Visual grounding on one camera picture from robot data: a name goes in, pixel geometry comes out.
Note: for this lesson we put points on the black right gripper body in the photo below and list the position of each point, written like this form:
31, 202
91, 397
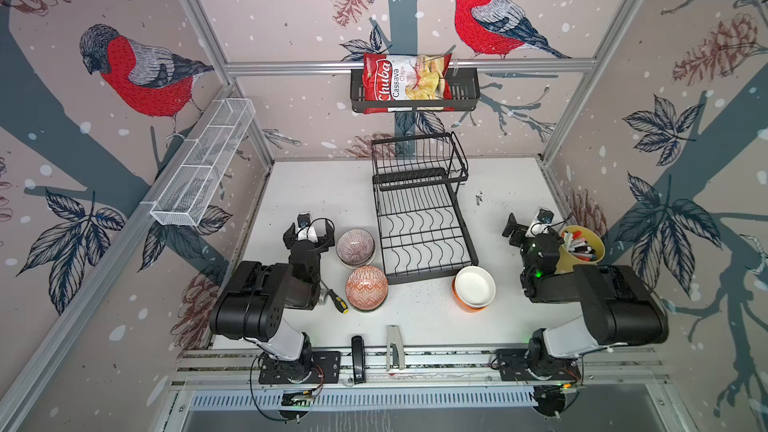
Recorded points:
534, 240

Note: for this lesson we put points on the orange plastic bowl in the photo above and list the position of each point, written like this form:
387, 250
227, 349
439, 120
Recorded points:
464, 305

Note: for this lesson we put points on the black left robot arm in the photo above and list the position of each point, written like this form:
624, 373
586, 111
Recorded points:
251, 308

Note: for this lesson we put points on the grey metal bracket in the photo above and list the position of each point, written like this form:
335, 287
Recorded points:
395, 352

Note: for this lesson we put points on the black wall wire shelf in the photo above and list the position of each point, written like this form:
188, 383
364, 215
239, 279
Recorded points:
463, 84

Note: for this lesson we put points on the yellow black screwdriver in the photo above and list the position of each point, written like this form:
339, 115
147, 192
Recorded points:
340, 305

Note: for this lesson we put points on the white mesh wall basket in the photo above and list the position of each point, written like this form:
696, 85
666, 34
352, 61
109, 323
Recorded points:
190, 191

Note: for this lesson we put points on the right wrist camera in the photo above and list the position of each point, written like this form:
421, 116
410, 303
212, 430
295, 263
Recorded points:
543, 219

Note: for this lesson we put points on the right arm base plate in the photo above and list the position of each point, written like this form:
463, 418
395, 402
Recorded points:
518, 365

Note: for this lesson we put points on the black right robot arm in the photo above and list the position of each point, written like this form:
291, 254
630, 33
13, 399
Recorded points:
616, 308

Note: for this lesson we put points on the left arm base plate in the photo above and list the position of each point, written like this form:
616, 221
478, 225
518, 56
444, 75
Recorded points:
321, 367

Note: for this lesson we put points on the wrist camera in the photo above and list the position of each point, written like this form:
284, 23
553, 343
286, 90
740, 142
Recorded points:
305, 228
543, 219

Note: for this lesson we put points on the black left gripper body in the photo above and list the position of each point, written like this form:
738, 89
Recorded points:
308, 243

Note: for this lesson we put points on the yellow marker cup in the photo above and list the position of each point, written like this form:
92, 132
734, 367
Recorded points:
580, 246

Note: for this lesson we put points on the black wire dish rack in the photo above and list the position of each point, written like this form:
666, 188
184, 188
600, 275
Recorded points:
422, 232

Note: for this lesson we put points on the red patterned ceramic bowl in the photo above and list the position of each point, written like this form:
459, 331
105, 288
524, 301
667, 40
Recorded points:
366, 288

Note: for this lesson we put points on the red cassava chips bag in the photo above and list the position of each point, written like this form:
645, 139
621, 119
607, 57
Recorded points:
405, 77

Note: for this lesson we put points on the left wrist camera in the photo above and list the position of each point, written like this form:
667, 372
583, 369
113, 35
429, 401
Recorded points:
305, 228

